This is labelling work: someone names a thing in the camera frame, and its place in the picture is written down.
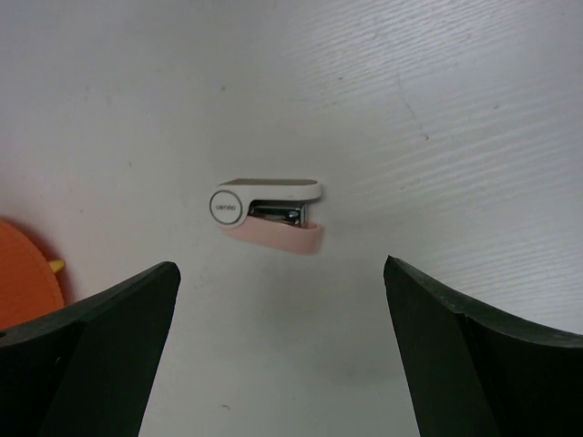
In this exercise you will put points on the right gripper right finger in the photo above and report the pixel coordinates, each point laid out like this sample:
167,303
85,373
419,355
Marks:
475,370

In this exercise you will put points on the orange round compartment organizer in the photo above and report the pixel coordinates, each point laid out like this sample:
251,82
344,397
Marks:
29,284

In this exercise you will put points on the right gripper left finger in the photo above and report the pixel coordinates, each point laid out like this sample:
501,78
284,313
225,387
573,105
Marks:
88,369

